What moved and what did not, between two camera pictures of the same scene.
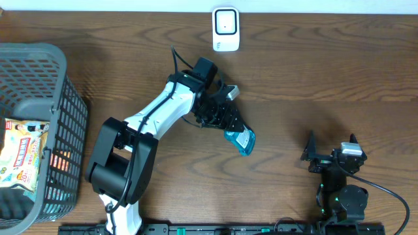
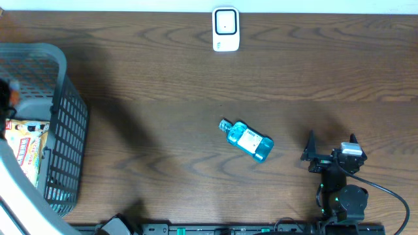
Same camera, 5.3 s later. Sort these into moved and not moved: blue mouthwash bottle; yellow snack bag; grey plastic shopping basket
Moved: blue mouthwash bottle
Not moved: grey plastic shopping basket; yellow snack bag
